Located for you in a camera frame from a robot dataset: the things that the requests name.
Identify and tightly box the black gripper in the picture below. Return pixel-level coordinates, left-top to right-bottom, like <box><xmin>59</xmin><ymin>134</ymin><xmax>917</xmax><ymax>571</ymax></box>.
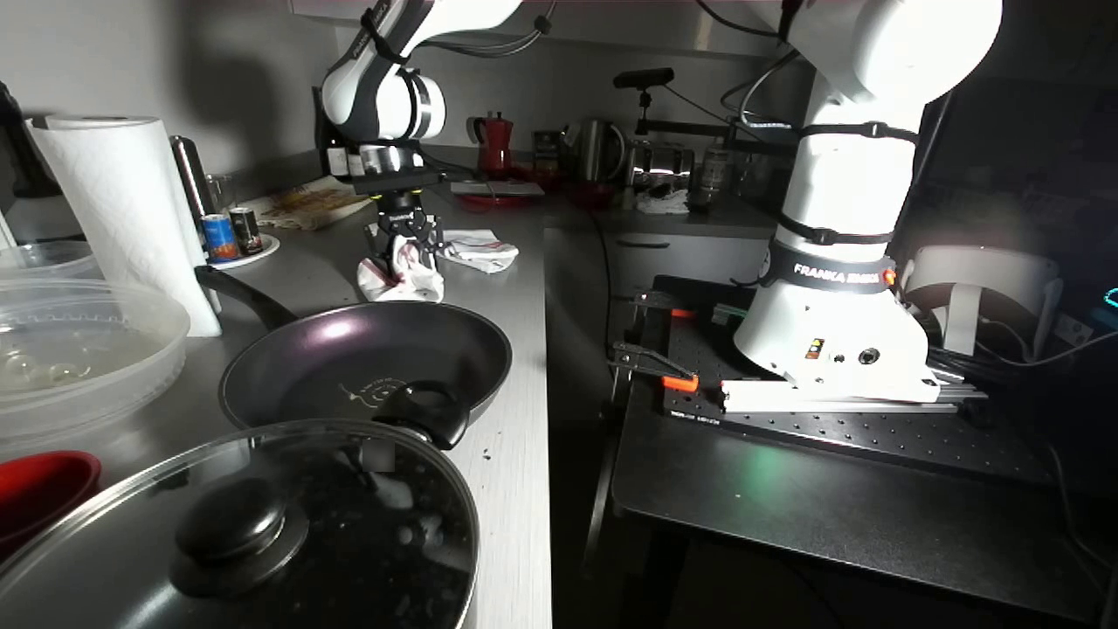
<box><xmin>354</xmin><ymin>166</ymin><xmax>444</xmax><ymax>269</ymax></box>

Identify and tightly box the white red striped towel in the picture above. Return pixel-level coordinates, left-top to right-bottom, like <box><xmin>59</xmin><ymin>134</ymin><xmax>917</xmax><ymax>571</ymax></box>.
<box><xmin>358</xmin><ymin>234</ymin><xmax>444</xmax><ymax>302</ymax></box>

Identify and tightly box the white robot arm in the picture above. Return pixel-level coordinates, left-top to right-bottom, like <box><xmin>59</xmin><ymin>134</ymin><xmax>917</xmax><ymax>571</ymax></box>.
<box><xmin>323</xmin><ymin>0</ymin><xmax>1003</xmax><ymax>411</ymax></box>

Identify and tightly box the dark purple frying pan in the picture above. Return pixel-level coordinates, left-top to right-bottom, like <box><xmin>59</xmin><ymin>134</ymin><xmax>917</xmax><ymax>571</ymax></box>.
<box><xmin>195</xmin><ymin>269</ymin><xmax>514</xmax><ymax>452</ymax></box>

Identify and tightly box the white paper towel roll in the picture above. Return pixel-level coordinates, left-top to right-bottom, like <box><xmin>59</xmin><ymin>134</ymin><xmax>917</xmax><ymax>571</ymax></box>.
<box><xmin>28</xmin><ymin>116</ymin><xmax>222</xmax><ymax>336</ymax></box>

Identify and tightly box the red moka pot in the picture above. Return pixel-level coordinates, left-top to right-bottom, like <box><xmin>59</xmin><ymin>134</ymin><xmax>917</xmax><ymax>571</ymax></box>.
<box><xmin>470</xmin><ymin>113</ymin><xmax>514</xmax><ymax>177</ymax></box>

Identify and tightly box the white saucer with cans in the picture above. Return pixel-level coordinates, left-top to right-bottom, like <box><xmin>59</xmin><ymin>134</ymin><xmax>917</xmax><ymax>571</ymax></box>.
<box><xmin>202</xmin><ymin>208</ymin><xmax>279</xmax><ymax>269</ymax></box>

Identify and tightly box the silver kettle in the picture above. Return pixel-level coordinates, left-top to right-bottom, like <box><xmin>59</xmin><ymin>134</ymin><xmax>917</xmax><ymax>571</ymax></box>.
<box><xmin>577</xmin><ymin>117</ymin><xmax>629</xmax><ymax>185</ymax></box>

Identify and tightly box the glass pot lid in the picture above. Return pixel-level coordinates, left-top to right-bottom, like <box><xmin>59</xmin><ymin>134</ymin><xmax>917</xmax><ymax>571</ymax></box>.
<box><xmin>0</xmin><ymin>424</ymin><xmax>480</xmax><ymax>629</ymax></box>

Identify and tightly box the clear plastic bowl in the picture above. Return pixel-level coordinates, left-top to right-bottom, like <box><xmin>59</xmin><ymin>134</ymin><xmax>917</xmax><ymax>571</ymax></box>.
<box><xmin>0</xmin><ymin>280</ymin><xmax>188</xmax><ymax>448</ymax></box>

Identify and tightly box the red bowl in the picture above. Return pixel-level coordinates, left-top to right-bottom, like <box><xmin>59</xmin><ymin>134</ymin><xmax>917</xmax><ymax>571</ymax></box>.
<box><xmin>0</xmin><ymin>452</ymin><xmax>101</xmax><ymax>555</ymax></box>

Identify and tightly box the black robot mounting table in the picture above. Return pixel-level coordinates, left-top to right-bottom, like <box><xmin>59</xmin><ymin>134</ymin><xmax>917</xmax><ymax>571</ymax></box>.
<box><xmin>611</xmin><ymin>274</ymin><xmax>1116</xmax><ymax>629</ymax></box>

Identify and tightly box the orange handled clamp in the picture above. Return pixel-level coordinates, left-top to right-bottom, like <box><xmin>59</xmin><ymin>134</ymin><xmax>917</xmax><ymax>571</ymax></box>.
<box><xmin>611</xmin><ymin>343</ymin><xmax>702</xmax><ymax>394</ymax></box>

